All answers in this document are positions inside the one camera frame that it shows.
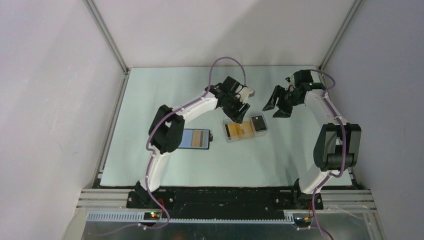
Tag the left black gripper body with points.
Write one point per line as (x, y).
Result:
(233, 103)

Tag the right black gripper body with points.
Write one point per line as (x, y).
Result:
(289, 98)

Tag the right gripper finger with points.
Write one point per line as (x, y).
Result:
(274, 98)
(284, 111)

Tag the clear plastic card tray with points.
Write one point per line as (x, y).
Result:
(246, 118)

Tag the black card holder wallet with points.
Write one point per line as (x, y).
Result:
(187, 137)

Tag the orange credit card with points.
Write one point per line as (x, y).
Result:
(237, 132)
(199, 139)

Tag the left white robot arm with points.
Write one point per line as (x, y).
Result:
(166, 131)

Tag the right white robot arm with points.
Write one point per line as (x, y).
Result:
(337, 145)

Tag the black credit card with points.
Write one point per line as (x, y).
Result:
(259, 124)

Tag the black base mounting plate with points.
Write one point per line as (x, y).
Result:
(224, 203)

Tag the right controller board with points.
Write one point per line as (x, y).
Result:
(303, 223)

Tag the controller board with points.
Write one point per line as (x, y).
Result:
(303, 223)
(152, 216)

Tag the left controller board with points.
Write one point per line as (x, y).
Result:
(152, 216)

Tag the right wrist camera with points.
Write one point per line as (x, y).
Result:
(290, 79)

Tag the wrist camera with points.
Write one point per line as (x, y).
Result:
(290, 79)
(245, 93)

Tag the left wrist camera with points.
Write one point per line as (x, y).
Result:
(245, 93)

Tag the right aluminium frame post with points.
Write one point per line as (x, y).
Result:
(352, 12)

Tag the aluminium frame post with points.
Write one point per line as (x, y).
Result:
(352, 12)
(106, 34)

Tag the left aluminium frame post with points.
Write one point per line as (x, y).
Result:
(106, 34)

